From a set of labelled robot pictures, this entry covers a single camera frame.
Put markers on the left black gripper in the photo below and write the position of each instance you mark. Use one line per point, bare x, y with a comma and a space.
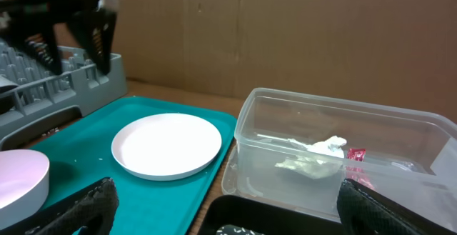
92, 25

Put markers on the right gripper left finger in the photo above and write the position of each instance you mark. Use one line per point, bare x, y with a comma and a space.
89, 211

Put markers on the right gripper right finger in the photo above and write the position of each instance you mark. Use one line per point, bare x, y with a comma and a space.
364, 211

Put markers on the red snack wrapper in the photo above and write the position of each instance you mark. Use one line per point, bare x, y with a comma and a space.
356, 173

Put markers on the white tissue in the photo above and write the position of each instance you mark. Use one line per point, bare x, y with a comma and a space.
319, 160

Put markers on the large white plate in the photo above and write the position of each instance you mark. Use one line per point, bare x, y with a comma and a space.
166, 147

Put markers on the grey bowl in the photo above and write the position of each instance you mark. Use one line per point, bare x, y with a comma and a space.
7, 101

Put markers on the grey dishwasher rack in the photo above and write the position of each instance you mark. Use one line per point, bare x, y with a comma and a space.
43, 101

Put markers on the teal plastic tray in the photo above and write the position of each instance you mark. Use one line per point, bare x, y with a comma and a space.
80, 154

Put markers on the clear plastic bin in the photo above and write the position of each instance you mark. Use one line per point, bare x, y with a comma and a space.
410, 155

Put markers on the black plastic tray bin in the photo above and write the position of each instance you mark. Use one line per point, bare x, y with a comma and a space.
263, 218

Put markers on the pile of rice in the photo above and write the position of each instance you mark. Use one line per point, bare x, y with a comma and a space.
235, 230

